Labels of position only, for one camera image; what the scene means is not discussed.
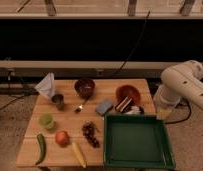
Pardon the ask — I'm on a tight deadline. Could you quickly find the white folded cloth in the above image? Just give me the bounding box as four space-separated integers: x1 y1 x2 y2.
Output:
35 73 55 100

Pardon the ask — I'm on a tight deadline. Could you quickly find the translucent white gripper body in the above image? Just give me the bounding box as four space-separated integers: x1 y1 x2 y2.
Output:
153 85 181 120

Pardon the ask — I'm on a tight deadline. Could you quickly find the black white small object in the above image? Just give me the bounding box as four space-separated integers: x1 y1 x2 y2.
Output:
126 106 144 115

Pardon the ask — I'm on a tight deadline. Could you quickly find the brown white layered cake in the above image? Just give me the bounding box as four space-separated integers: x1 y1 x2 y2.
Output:
115 96 133 113

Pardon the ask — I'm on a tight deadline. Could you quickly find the red apple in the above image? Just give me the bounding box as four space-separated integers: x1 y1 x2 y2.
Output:
55 131 69 146

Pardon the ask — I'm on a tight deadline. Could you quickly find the yellow corn cob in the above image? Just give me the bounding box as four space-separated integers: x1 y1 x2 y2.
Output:
72 142 87 168

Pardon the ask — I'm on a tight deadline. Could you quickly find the metal spoon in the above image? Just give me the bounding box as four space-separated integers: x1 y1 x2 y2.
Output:
74 97 90 113

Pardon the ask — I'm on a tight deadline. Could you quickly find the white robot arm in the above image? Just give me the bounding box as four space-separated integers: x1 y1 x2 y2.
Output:
153 60 203 120

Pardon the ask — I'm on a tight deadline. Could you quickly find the green plastic tray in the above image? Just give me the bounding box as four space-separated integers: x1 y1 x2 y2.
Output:
103 115 176 170

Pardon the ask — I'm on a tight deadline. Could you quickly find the purple grape bunch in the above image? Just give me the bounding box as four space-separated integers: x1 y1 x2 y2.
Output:
82 122 100 148

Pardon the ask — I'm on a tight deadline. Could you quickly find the small metal cup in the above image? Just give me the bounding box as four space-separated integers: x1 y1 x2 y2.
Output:
51 94 65 110

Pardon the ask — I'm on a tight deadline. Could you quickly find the orange bowl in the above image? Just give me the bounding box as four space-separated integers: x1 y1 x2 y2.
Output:
115 85 141 106

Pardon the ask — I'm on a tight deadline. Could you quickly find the green plastic cup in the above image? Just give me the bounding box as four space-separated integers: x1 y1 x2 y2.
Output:
39 114 55 130

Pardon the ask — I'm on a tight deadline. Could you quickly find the black floor cable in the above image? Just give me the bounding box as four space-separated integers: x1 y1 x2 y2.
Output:
164 98 193 125

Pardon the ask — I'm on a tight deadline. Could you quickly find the blue sponge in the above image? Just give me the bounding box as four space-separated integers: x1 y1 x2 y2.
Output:
95 99 113 116

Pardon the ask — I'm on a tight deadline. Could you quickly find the dark brown bowl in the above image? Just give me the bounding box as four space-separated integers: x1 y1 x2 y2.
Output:
74 78 95 99

